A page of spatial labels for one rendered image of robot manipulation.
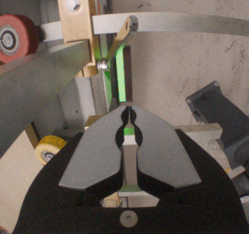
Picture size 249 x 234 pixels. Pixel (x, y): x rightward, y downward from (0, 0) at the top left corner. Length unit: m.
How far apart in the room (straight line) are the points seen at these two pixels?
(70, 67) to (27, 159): 0.31
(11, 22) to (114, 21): 0.16
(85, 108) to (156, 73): 0.73
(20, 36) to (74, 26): 0.08
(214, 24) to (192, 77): 1.01
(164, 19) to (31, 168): 0.45
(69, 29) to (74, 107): 0.39
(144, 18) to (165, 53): 0.92
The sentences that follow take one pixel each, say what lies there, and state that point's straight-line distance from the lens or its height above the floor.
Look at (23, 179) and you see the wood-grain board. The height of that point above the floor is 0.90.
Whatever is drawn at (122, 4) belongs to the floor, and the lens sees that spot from 1.13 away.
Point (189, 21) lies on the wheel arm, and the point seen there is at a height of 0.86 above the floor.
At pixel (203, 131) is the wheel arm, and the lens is 0.39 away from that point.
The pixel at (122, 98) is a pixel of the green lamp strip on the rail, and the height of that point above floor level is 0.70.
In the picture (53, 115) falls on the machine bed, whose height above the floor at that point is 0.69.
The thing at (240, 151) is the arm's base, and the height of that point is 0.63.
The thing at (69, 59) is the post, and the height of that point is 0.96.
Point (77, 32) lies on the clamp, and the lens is 0.26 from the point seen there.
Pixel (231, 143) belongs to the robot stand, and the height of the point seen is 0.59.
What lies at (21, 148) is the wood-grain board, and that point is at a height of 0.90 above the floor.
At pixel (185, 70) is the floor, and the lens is 1.24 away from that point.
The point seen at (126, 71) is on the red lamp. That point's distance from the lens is 0.43.
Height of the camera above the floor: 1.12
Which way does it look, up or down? 60 degrees down
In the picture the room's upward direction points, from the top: 178 degrees counter-clockwise
